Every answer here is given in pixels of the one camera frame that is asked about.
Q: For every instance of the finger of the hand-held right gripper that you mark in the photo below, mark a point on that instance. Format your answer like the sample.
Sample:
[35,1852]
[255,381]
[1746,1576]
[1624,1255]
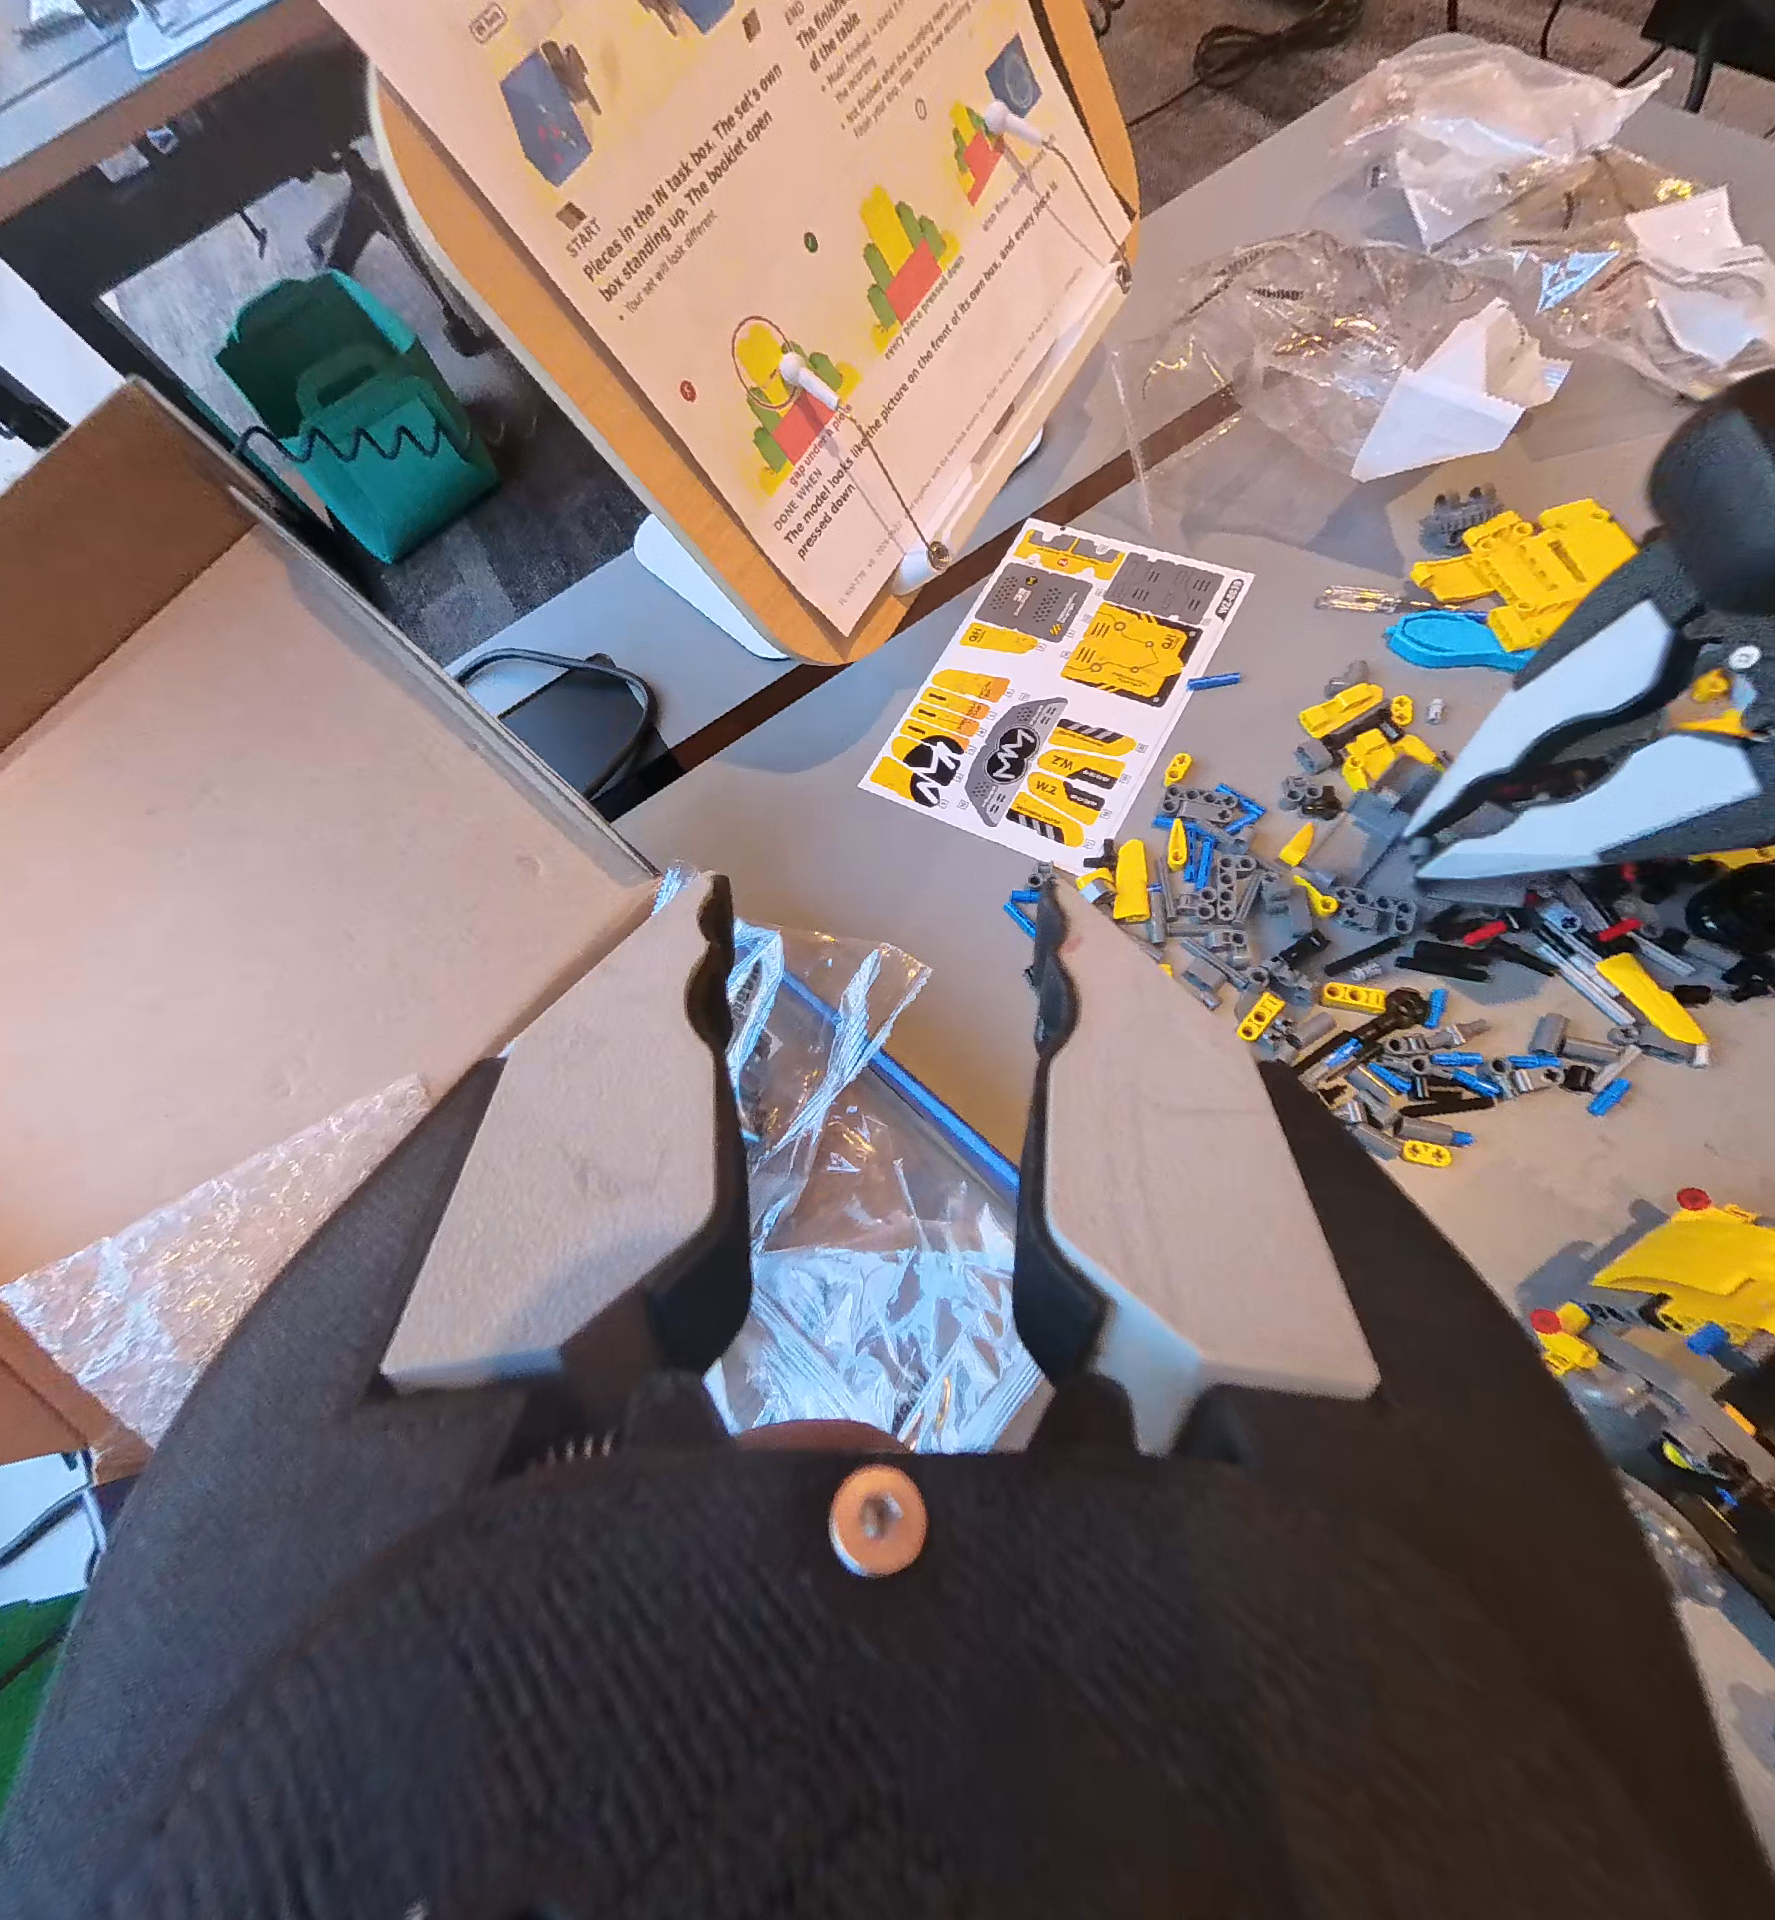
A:
[1638,802]
[1563,719]

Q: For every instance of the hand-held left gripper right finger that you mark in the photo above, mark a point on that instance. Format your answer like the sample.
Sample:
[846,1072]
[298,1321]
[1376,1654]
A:
[1203,1200]

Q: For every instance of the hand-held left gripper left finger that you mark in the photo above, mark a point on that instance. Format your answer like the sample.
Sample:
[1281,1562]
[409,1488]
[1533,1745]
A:
[556,1200]

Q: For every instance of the pile of small building pieces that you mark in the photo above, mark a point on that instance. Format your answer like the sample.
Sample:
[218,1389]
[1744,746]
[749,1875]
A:
[1277,929]

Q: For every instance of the dark blue cardboard kit box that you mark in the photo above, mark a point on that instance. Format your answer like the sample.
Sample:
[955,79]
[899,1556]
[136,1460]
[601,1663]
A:
[229,840]

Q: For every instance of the yellow black toy vehicle model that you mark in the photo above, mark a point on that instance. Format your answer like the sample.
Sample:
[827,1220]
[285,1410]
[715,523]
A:
[1726,1289]

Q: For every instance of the grey desk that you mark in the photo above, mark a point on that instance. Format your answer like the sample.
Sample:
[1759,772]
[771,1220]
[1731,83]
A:
[1277,527]

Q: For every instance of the light blue brick separator tool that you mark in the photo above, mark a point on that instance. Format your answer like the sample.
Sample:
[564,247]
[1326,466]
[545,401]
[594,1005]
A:
[1455,641]

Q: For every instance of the black toy wheel rim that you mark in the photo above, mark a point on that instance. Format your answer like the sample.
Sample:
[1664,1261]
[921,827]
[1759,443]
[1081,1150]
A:
[1751,909]

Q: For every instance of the bundle of clear plastic bags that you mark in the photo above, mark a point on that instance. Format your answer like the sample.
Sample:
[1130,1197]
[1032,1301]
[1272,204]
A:
[856,1200]

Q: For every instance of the crumpled clear plastic bag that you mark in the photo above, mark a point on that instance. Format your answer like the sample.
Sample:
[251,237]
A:
[1428,301]

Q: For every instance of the yellow grey sticker sheet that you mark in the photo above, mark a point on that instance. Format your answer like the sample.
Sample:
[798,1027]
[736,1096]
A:
[1066,690]

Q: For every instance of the teal felt bag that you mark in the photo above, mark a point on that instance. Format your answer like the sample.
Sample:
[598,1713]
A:
[378,436]

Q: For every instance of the cardboard sign with paper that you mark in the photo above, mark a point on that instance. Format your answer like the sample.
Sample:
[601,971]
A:
[768,227]

